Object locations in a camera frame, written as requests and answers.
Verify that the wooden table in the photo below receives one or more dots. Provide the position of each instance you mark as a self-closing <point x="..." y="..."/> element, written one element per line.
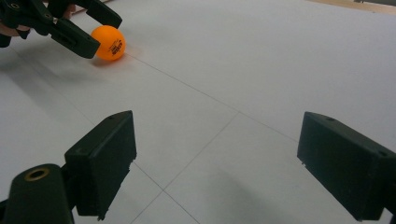
<point x="358" y="4"/>

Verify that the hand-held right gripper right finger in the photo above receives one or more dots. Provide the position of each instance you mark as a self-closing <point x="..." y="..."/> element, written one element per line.
<point x="348" y="168"/>

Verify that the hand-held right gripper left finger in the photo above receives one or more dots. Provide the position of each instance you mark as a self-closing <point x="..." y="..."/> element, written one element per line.
<point x="102" y="161"/>

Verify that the orange ping-pong ball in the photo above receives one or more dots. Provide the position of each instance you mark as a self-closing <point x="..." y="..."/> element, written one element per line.
<point x="107" y="42"/>

